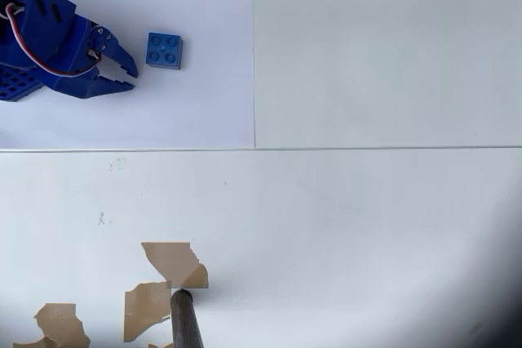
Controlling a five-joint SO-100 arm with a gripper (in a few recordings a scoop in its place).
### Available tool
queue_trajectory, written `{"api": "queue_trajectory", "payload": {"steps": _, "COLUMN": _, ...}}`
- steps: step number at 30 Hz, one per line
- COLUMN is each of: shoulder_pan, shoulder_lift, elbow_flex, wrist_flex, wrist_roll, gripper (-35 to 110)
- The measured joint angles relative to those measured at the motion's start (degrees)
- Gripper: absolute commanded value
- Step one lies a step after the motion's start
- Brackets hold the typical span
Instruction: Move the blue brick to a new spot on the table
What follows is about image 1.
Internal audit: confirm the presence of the blue lego brick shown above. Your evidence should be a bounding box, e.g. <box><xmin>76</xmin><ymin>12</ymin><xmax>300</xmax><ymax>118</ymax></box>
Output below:
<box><xmin>144</xmin><ymin>31</ymin><xmax>184</xmax><ymax>71</ymax></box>

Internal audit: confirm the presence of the white paper sheet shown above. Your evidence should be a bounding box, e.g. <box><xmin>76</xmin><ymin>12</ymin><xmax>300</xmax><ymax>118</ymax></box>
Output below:
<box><xmin>0</xmin><ymin>0</ymin><xmax>257</xmax><ymax>151</ymax></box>

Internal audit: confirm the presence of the large brown tape piece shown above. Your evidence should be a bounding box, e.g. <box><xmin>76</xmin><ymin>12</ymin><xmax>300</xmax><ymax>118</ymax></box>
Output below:
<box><xmin>140</xmin><ymin>241</ymin><xmax>210</xmax><ymax>289</ymax></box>

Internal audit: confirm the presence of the dark metal rod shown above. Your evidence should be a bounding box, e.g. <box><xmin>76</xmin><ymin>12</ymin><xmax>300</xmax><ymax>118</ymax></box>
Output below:
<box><xmin>169</xmin><ymin>289</ymin><xmax>205</xmax><ymax>348</ymax></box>

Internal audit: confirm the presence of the white red black servo cable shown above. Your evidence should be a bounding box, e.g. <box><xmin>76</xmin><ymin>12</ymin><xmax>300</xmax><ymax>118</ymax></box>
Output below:
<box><xmin>0</xmin><ymin>2</ymin><xmax>103</xmax><ymax>78</ymax></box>

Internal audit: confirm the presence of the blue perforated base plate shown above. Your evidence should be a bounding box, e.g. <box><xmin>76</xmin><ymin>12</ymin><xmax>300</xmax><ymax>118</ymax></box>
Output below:
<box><xmin>0</xmin><ymin>63</ymin><xmax>45</xmax><ymax>103</ymax></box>

